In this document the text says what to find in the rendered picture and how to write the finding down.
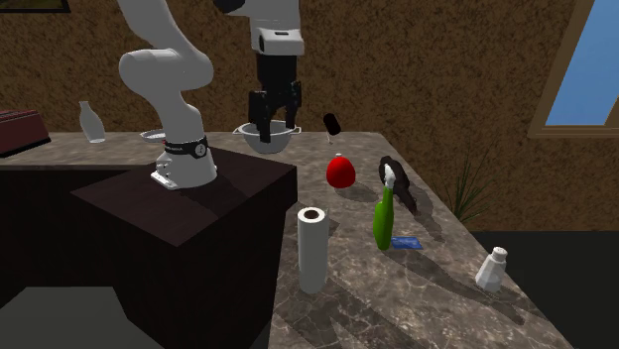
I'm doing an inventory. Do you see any dark robot stand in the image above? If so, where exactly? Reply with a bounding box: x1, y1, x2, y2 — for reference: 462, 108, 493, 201
0, 146, 299, 349

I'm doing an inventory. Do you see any red dome-shaped object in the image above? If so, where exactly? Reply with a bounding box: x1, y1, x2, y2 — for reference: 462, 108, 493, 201
325, 152, 357, 190

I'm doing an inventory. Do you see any dark framed wall picture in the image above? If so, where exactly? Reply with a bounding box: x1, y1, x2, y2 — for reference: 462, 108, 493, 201
0, 0, 71, 14

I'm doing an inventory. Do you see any green spray bottle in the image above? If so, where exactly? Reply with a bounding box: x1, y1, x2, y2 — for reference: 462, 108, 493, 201
372, 164, 398, 252

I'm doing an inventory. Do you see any black hair brush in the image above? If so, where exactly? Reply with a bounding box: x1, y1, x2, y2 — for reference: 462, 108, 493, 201
378, 155, 419, 215

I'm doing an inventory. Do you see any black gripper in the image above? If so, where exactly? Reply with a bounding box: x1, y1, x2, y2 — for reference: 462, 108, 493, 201
247, 53, 304, 145

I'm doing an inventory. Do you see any grey bowl with handles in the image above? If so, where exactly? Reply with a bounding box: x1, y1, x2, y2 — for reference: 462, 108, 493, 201
232, 120, 303, 156

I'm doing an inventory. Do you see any blue card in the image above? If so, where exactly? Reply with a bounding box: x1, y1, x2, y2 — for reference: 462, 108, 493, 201
390, 235, 425, 251

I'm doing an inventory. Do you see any window with brown frame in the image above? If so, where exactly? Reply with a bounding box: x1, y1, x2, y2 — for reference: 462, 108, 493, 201
527, 0, 619, 141

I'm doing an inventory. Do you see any white salt shaker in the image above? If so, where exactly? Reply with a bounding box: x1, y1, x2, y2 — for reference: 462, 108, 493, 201
474, 245, 509, 293

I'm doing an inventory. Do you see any green plant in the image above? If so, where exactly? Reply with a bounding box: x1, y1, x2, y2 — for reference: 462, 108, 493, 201
433, 152, 495, 224

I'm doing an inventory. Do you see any black wine glass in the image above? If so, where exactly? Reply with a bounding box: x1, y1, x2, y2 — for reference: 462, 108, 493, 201
321, 112, 343, 146

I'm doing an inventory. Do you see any white paper towel roll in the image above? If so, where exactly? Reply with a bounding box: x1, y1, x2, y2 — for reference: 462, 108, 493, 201
296, 205, 331, 295

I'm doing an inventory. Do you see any clear glass bottle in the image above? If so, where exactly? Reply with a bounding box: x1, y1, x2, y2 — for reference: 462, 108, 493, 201
77, 100, 107, 145

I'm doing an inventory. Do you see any dark red box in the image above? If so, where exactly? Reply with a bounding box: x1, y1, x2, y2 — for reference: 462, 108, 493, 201
0, 108, 53, 159

